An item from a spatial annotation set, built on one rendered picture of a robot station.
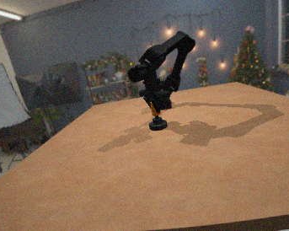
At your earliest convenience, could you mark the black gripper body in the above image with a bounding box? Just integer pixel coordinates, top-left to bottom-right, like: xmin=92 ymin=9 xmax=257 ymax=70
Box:
xmin=139 ymin=77 xmax=170 ymax=101

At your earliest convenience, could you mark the orange knob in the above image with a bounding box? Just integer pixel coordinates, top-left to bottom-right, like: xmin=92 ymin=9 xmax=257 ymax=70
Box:
xmin=150 ymin=101 xmax=161 ymax=116

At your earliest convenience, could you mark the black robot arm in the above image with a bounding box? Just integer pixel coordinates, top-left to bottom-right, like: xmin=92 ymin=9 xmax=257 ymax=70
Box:
xmin=128 ymin=31 xmax=196 ymax=94

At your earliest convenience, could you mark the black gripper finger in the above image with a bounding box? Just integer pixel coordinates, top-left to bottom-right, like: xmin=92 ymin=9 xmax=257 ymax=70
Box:
xmin=144 ymin=97 xmax=153 ymax=108
xmin=151 ymin=99 xmax=163 ymax=113

